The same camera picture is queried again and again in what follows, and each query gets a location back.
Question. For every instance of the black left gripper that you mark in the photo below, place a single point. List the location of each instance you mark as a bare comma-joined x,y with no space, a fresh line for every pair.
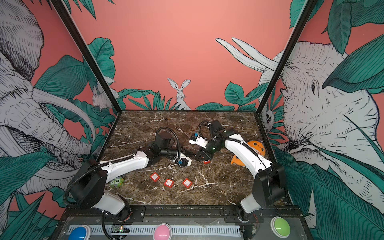
186,152

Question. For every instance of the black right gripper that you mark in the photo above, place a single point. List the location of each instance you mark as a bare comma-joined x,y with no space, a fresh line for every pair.
204,152

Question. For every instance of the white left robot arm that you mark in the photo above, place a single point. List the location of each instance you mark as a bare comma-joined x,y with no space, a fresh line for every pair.
87,188

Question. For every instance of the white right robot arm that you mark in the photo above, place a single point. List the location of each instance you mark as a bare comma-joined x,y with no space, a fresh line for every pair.
269,179

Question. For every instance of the orange shark plush toy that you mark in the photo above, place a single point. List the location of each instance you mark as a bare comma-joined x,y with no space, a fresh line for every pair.
257,147

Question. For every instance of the pink push button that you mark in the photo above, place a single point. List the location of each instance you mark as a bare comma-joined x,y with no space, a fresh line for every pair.
163,232

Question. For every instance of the green push button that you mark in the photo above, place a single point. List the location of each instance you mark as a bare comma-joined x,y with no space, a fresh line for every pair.
280,227

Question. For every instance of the blue push button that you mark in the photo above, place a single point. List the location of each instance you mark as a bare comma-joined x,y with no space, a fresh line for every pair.
80,233

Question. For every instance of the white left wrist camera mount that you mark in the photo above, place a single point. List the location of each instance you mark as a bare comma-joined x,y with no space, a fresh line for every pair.
183,161

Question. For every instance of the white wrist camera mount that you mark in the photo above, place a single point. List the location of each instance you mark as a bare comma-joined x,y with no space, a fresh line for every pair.
197,139
183,161

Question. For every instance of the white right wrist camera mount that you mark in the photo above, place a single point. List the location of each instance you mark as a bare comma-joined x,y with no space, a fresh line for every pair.
197,139

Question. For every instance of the black corner frame post left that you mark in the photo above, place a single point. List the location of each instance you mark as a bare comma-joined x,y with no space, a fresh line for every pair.
66,18

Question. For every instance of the black corner frame post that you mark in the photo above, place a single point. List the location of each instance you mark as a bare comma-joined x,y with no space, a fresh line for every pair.
298,29
66,18

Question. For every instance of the black corner frame post right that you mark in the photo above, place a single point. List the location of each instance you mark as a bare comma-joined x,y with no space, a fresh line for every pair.
298,29

